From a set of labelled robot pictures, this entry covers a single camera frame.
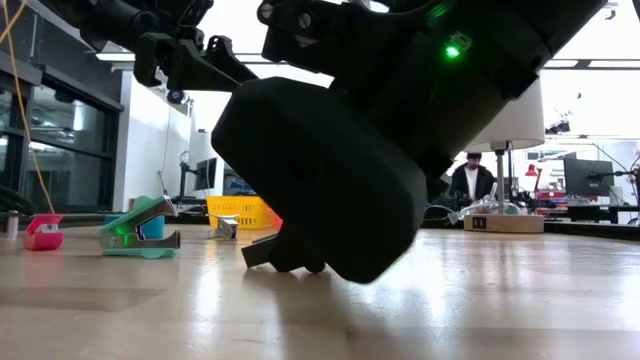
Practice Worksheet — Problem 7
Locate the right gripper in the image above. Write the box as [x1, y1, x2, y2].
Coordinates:
[211, 0, 451, 285]

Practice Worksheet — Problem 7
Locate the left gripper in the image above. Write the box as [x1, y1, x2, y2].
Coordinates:
[132, 24, 259, 94]

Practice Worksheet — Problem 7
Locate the black staple remover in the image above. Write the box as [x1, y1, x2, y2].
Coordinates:
[269, 224, 327, 275]

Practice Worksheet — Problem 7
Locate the teal staple remover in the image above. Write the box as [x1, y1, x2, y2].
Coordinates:
[98, 194, 182, 260]

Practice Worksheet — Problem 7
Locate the red mini stapler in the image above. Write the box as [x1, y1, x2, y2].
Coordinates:
[22, 213, 65, 252]

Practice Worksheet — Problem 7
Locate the yellow plastic basket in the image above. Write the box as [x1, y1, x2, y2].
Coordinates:
[206, 195, 282, 231]

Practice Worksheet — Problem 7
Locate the black monitor on stand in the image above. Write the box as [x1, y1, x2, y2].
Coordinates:
[178, 156, 219, 200]

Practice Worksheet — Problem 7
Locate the clear plastic bag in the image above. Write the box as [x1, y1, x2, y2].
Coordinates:
[446, 197, 501, 225]

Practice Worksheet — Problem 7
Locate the person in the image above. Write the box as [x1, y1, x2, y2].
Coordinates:
[448, 151, 497, 202]

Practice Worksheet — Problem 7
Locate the table lamp white shade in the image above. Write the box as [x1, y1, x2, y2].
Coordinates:
[462, 77, 546, 234]

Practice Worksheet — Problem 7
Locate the stack of coloured boxes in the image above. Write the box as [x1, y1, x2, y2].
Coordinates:
[532, 187, 570, 217]

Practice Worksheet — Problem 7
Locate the black computer monitor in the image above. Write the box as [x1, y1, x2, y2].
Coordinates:
[563, 157, 615, 198]

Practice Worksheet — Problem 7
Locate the black office desk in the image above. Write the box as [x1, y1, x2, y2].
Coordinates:
[567, 203, 640, 224]

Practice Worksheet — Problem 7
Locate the yellow extension cord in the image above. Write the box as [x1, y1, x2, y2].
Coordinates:
[0, 0, 57, 216]

